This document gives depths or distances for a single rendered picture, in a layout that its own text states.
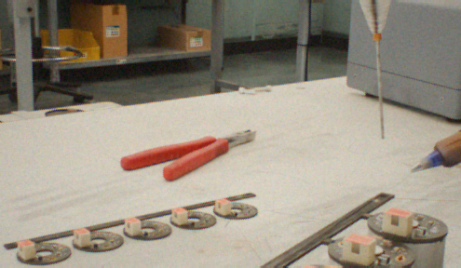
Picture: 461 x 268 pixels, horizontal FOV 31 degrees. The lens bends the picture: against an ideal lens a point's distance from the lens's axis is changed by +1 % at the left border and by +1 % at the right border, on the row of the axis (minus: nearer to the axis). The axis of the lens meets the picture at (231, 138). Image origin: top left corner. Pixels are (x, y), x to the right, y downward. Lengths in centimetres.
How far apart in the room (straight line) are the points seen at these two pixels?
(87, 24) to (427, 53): 431
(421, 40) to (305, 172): 22
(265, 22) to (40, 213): 569
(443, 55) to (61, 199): 35
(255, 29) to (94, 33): 157
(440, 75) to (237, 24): 528
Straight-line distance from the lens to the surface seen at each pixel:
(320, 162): 56
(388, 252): 24
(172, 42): 525
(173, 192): 48
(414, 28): 71
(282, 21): 623
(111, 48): 485
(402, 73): 72
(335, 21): 643
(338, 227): 26
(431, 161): 23
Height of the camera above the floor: 90
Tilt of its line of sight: 15 degrees down
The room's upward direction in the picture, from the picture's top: 2 degrees clockwise
